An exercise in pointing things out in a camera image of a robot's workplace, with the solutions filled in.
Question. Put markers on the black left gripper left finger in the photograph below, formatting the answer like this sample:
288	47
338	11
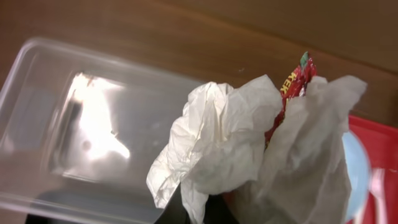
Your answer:
174	212

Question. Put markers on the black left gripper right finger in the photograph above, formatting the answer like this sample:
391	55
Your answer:
217	211

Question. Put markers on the white napkin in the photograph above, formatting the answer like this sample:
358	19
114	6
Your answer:
303	177
216	145

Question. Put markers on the red snack wrapper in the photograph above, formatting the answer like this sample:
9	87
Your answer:
295	85

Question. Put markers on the clear plastic waste bin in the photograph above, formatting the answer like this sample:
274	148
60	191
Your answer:
80	130

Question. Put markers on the light blue plate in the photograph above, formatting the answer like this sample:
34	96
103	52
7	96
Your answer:
358	167

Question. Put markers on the red plastic tray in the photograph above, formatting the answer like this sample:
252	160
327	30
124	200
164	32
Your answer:
380	143

